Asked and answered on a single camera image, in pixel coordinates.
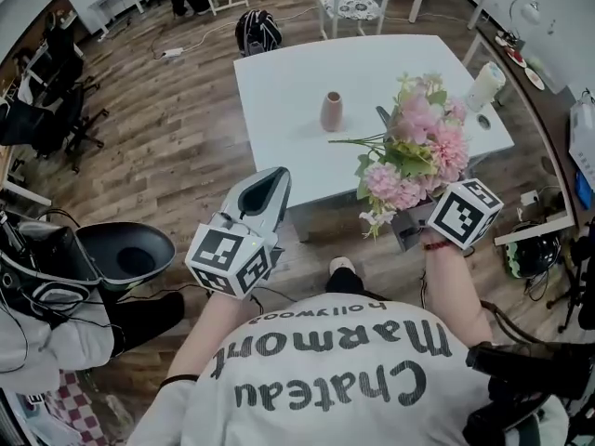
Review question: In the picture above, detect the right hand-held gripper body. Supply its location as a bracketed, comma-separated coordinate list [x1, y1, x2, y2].
[390, 178, 506, 253]

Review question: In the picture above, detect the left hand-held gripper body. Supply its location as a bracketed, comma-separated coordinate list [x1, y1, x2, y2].
[185, 166, 293, 300]

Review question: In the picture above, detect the pink artificial flowers bouquet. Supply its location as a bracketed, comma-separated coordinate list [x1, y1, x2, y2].
[328, 72, 471, 242]

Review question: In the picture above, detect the pink ceramic vase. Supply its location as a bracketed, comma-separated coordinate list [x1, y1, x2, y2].
[320, 91, 346, 133]

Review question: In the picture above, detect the person's left forearm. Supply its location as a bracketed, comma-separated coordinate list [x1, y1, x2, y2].
[160, 289, 262, 390]

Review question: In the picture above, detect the person's right forearm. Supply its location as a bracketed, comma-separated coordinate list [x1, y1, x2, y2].
[422, 230, 494, 348]

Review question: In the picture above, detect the black helmet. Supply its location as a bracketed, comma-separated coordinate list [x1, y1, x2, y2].
[505, 222, 562, 279]

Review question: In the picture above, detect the person's white shoe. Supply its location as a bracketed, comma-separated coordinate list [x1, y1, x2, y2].
[328, 256, 358, 278]

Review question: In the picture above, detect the white paper towel roll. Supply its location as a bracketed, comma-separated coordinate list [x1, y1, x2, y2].
[465, 60, 507, 112]

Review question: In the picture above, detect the white chair with floral cushion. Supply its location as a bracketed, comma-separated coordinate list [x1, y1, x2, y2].
[316, 0, 397, 41]

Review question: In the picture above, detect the person's black trouser leg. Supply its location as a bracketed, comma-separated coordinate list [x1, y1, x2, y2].
[324, 267, 369, 299]

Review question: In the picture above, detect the black round basin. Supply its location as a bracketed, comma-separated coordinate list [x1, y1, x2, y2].
[75, 221, 178, 293]

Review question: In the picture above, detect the white plastic bag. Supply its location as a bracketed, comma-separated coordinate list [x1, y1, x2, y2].
[568, 90, 595, 177]

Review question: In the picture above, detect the black striped backpack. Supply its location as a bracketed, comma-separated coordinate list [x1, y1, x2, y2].
[234, 9, 284, 58]

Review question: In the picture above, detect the plate with food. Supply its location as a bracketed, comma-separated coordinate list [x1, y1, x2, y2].
[523, 66, 547, 90]

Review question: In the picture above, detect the silver desk lamp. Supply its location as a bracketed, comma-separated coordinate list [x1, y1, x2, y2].
[508, 0, 541, 42]

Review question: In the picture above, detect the person's white printed shirt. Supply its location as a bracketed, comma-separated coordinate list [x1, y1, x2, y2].
[178, 290, 571, 446]

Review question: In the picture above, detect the black equipment bag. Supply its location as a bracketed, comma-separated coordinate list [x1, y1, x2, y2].
[0, 210, 102, 290]

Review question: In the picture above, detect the black office chair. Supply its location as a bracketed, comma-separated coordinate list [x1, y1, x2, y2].
[0, 84, 111, 174]
[25, 11, 86, 107]

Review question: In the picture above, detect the white cloth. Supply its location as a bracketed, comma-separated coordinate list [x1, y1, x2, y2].
[0, 280, 116, 381]

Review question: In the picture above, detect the white desk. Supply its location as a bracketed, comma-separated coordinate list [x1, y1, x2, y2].
[86, 0, 151, 37]

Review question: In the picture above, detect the black strap bag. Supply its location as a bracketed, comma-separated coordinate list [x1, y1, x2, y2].
[462, 340, 595, 443]

